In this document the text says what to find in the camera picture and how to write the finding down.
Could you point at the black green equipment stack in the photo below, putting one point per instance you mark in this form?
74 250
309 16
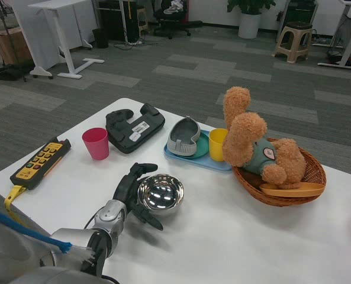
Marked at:
302 10

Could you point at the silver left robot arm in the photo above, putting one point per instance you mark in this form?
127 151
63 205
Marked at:
110 216

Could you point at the black office chair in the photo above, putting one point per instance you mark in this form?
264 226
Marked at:
172 23

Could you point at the brown wooden box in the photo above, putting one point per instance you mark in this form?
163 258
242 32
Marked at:
9 44

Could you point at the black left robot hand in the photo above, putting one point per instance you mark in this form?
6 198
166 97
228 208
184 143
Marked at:
126 189

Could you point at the grey shoe shaped dish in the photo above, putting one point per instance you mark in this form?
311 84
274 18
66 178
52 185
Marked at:
183 134

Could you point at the light blue plastic tray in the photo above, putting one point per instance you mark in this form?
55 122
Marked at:
199 164

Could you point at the black floor bag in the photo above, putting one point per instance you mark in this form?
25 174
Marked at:
15 72

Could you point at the yellow black remote control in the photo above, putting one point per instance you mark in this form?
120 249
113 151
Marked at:
37 166

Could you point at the green plant in white pot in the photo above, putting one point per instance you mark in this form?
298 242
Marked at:
249 25

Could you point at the shiny metal bowl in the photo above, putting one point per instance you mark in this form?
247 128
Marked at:
160 195

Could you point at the black game controller case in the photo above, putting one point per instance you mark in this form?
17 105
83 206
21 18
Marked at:
135 134

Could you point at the white power strip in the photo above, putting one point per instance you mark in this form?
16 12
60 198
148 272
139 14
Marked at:
133 43

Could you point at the crumpled white clothes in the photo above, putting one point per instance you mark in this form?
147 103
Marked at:
173 6

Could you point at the grey robot torso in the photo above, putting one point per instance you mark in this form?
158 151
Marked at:
51 276

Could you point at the white panel standing desk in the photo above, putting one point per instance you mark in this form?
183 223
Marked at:
36 32

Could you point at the beige plastic stool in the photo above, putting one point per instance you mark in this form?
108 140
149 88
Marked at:
296 27

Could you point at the black computer tower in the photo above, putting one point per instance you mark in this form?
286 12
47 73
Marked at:
111 19

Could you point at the yellow plastic cup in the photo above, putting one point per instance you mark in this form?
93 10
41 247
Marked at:
217 149

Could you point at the orange plastic plate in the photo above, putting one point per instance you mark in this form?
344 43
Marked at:
293 190

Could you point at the black trash can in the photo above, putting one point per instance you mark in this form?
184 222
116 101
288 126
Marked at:
100 38

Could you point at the black tripod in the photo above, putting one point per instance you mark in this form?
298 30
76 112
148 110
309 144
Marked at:
6 32

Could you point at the round wicker basket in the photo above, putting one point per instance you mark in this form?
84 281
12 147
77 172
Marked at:
287 199

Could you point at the pink plastic cup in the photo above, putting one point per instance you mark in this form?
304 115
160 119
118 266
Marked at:
96 146

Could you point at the small brown plastic stool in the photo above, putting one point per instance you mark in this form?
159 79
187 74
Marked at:
142 16

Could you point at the brown teddy bear plush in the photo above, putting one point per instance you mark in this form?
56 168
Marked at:
246 140

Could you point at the green plastic plate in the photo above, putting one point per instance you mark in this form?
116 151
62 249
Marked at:
204 146

